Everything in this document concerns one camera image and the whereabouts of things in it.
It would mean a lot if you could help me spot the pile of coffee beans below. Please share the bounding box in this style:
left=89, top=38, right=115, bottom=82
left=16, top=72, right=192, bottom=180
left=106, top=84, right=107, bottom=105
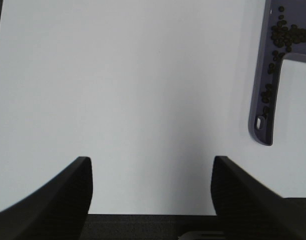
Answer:
left=259, top=2, right=306, bottom=120

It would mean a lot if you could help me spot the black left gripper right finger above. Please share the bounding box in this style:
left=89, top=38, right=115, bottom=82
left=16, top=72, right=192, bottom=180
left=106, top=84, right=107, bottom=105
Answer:
left=210, top=156, right=306, bottom=240

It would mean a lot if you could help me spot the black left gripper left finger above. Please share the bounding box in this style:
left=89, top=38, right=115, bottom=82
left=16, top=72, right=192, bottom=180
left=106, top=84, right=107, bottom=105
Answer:
left=0, top=156, right=93, bottom=240

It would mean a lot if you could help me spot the purple plastic dustpan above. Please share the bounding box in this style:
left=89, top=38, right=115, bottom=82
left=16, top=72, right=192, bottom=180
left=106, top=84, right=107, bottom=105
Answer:
left=248, top=0, right=306, bottom=146

